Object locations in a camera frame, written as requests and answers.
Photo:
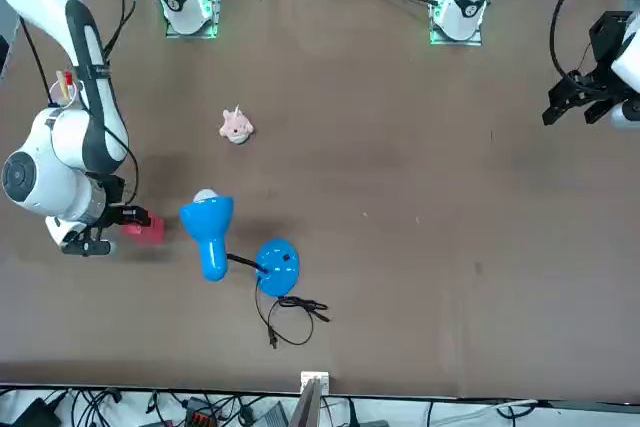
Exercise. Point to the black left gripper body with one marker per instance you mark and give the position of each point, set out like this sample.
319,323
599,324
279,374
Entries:
607,37

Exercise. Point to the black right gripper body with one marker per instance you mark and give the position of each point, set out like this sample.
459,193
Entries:
115,197

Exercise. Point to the red foam block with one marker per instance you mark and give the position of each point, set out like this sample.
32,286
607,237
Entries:
152,233

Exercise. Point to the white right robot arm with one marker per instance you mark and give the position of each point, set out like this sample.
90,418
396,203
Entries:
65,147

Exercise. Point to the clear plastic cup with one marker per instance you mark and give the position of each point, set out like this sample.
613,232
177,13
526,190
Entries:
73,94

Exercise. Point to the marker with red cap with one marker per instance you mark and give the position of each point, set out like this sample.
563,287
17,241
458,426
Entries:
68,78

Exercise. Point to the pink plush toy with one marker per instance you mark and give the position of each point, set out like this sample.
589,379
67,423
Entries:
235,127

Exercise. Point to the blue desk lamp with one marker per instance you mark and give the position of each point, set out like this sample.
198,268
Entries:
277,267

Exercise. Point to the black power adapter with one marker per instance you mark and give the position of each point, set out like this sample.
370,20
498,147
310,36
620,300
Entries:
37,414

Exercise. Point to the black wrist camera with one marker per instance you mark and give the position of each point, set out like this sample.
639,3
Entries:
85,247

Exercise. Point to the aluminium frame post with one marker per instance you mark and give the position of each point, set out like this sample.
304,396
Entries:
314,397

